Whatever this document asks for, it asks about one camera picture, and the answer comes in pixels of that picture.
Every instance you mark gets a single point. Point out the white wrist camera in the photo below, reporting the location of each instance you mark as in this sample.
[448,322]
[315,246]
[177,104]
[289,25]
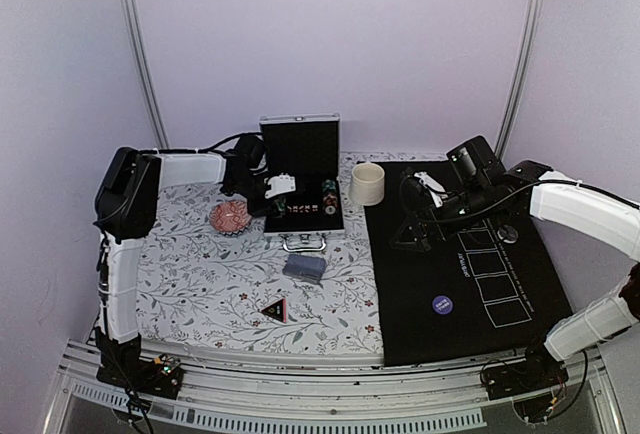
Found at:
[436,190]
[279,185]

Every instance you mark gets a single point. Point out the row of red dice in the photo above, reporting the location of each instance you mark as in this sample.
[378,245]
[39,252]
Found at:
[303,209]

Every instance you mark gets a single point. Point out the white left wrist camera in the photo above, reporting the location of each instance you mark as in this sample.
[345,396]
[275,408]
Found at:
[279,185]

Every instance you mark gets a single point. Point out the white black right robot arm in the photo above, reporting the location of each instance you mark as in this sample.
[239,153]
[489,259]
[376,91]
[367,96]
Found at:
[552,196]

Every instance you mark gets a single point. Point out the aluminium poker chip case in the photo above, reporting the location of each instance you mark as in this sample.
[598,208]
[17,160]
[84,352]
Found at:
[307,147]

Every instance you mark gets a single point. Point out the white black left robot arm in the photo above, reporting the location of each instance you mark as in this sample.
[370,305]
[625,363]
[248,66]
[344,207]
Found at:
[126,210]

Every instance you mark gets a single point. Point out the purple small blind button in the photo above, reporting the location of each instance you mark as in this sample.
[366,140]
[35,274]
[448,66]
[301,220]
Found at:
[442,305]

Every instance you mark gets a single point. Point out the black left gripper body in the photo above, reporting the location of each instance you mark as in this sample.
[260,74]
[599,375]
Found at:
[249,188]

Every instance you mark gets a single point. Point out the aluminium frame post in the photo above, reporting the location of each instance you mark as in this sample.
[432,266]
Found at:
[523,58]
[132,21]

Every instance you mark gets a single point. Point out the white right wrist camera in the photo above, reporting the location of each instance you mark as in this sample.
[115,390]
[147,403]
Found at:
[436,190]

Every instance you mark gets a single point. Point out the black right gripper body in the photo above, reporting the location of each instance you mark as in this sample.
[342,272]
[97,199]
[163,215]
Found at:
[477,203]

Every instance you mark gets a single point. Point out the clear dealer button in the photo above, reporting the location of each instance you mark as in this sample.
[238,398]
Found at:
[508,234]

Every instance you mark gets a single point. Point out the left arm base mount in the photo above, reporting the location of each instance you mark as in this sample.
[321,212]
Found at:
[122,366]

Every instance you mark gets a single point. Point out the black poker mat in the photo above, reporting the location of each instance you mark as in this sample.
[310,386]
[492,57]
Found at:
[504,295]

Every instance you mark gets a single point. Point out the red triangular all-in marker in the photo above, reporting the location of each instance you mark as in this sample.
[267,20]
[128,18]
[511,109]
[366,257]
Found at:
[276,311]

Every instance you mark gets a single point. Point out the right aluminium frame post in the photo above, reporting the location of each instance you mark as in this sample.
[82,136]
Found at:
[523,58]

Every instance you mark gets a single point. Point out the red black chip stack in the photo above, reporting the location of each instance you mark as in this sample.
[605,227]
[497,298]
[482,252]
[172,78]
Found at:
[329,197]

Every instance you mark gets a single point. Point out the left aluminium frame post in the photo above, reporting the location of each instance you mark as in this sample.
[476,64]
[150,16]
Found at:
[132,21]

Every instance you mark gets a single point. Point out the blue green chip stack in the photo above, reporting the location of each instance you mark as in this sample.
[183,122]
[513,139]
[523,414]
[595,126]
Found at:
[279,206]

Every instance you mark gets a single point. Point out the white ceramic cup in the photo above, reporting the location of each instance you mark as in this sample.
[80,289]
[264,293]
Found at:
[367,187]

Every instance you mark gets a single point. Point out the floral table cloth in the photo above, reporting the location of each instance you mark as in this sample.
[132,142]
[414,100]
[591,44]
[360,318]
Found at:
[200,289]

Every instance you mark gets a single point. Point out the red patterned bowl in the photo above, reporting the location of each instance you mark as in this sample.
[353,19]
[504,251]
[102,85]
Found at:
[230,218]

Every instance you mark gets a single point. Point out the blue playing card deck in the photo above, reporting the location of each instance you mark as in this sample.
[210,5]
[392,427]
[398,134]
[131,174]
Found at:
[304,268]

